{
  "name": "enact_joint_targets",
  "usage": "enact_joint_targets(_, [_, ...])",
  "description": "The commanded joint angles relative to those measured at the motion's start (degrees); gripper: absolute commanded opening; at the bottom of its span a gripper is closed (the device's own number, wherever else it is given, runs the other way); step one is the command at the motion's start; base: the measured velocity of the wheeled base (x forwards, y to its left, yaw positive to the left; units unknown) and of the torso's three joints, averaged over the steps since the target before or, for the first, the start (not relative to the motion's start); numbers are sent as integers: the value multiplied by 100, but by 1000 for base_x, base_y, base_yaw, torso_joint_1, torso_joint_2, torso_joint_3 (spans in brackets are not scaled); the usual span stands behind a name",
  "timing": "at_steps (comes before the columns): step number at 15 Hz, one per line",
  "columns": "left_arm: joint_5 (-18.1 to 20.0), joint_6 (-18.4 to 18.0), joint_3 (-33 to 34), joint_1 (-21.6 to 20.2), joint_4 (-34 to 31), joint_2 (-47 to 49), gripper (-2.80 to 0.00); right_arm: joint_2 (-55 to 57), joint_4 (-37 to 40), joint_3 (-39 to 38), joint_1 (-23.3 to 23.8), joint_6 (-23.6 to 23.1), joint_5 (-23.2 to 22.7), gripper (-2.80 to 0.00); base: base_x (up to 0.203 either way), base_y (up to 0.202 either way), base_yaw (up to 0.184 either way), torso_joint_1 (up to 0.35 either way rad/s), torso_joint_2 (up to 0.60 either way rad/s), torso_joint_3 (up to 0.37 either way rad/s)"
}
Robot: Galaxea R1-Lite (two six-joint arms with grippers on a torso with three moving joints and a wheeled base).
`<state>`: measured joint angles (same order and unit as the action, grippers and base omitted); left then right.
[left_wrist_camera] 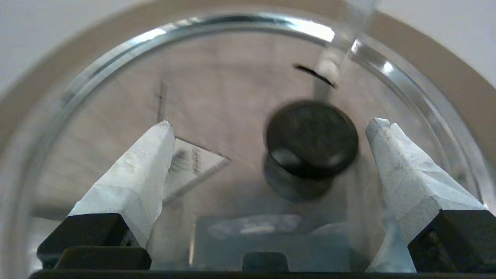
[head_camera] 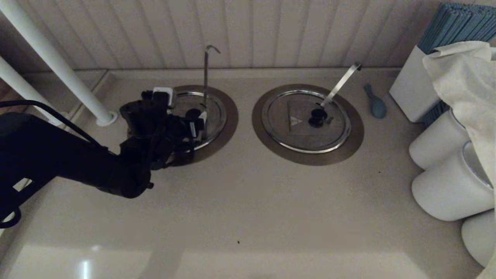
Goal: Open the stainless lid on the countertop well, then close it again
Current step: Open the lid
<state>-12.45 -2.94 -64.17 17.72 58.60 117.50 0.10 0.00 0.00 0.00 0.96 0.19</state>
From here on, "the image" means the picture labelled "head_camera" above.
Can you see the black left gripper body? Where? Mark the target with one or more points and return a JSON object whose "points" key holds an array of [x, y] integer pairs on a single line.
{"points": [[174, 133]]}

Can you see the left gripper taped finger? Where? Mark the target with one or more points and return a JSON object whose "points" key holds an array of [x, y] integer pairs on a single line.
{"points": [[202, 117]]}

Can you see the steel pot lid black knob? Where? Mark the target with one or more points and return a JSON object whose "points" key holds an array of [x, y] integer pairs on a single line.
{"points": [[215, 116], [286, 133]]}

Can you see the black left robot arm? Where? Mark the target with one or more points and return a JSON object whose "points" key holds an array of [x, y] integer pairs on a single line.
{"points": [[58, 155]]}

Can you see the small blue spoon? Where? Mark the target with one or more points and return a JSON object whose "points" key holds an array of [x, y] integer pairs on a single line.
{"points": [[378, 108]]}

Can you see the thick white pole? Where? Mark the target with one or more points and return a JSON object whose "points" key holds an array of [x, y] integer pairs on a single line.
{"points": [[46, 50], [19, 83]]}

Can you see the white square holder box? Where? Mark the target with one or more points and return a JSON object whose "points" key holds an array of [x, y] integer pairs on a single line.
{"points": [[410, 89]]}

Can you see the white cylindrical container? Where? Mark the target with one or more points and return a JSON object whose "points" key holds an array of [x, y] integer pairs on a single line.
{"points": [[480, 238], [436, 143], [445, 186]]}

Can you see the white cloth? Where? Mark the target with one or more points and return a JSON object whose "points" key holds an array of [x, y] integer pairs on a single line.
{"points": [[465, 77]]}

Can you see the white box of blue sticks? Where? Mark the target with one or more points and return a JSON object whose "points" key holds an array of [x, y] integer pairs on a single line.
{"points": [[453, 25]]}

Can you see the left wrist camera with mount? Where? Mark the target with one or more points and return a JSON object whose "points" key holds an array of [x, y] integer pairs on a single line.
{"points": [[162, 97]]}

